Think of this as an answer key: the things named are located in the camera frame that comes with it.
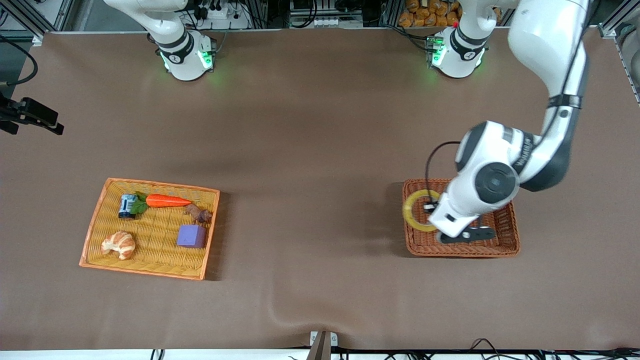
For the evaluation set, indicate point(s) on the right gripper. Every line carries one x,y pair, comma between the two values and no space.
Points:
31,112

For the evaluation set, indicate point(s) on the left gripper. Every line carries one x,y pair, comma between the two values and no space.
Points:
433,206

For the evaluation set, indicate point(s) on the yellow tape roll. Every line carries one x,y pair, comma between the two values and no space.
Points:
406,212

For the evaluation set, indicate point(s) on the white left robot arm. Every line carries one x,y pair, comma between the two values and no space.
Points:
545,40

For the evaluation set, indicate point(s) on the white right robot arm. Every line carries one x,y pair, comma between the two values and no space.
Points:
185,60

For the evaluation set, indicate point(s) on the brown wicker basket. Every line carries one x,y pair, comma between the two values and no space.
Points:
507,225

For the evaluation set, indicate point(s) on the brown table cover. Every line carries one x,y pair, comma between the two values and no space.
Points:
320,150

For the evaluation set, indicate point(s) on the small blue can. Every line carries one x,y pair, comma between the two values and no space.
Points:
126,206

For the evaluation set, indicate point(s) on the toy croissant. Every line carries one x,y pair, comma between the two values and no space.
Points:
119,244

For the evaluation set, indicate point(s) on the orange toy carrot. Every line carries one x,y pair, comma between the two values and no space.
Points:
167,201

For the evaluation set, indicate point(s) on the pile of orange pastries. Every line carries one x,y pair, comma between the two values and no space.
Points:
425,17

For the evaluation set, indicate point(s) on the yellow wicker tray orange rim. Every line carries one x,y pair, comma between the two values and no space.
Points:
150,262

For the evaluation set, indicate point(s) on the small brown toy figure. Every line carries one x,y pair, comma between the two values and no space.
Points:
200,215

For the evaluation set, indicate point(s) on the purple block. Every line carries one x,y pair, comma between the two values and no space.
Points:
191,236

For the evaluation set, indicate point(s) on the small white power strip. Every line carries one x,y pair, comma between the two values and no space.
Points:
327,22

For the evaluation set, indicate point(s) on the white power strip with plugs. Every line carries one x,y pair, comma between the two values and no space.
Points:
225,21

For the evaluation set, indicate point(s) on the aluminium frame profile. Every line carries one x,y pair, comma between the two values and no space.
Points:
62,15
607,30

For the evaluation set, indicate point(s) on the white edge bracket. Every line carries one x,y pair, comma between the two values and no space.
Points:
334,340

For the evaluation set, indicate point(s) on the grey metal post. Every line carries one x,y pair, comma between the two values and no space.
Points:
320,350

